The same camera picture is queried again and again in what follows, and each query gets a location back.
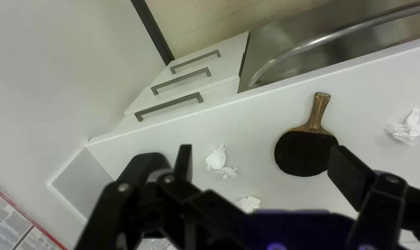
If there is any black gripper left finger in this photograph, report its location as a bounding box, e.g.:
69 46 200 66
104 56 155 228
75 144 249 250

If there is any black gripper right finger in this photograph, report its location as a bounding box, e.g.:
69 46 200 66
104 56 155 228
327 144 420 250

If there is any large crumpled white tissue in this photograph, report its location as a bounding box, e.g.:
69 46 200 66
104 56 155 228
384 107 420 148

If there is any small crumpled white tissue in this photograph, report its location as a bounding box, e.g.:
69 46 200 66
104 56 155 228
233 195 263 214

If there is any white drawer cabinet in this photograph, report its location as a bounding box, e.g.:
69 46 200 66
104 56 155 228
89 31 250 145

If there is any black trim strip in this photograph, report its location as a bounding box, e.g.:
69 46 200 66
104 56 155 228
129 0 176 67

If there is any stainless steel sink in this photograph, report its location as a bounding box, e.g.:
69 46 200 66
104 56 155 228
239 0 420 92

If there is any gray rectangular wall panel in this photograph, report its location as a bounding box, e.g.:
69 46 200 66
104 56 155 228
47 148 117 221

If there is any black wooden-handled table tennis paddle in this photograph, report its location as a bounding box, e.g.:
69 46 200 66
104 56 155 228
272 91 339 178

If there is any gray drawer bar handle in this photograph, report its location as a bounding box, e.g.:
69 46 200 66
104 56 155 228
168 49 222 75
150 67 213 98
133 92 204 124

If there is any red-bordered printed wall poster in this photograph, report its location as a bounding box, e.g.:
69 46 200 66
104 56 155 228
0 180 68 250

